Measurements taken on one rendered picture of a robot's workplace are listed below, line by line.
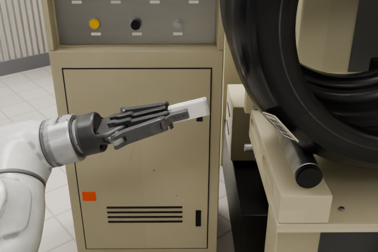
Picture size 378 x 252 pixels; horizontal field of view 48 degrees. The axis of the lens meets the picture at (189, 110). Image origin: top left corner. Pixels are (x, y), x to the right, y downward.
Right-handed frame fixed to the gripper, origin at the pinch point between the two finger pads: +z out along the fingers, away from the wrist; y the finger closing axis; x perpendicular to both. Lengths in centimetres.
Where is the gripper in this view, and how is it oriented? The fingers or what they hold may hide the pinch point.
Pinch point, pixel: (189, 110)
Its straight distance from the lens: 75.9
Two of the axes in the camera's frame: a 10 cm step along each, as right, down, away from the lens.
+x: 2.5, 8.8, 4.0
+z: 9.7, -2.3, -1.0
